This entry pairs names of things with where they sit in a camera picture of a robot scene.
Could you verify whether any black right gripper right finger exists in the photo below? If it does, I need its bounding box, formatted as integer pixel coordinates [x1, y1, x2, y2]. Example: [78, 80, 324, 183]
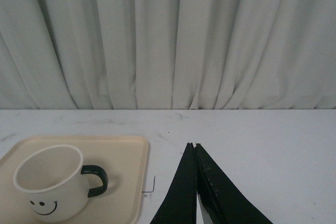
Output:
[195, 144, 271, 223]

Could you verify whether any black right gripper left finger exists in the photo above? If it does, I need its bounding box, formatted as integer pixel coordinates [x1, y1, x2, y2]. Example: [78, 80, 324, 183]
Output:
[151, 143, 197, 224]

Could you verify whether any white smiley mug black handle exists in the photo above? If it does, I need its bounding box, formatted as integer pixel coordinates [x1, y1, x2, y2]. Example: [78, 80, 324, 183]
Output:
[13, 144, 109, 223]

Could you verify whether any beige square plate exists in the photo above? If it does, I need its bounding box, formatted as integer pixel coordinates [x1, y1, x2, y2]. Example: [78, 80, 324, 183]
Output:
[1, 135, 149, 223]

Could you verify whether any white pleated curtain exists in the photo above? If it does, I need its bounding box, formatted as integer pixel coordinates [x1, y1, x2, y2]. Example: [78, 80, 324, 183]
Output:
[1, 0, 335, 109]

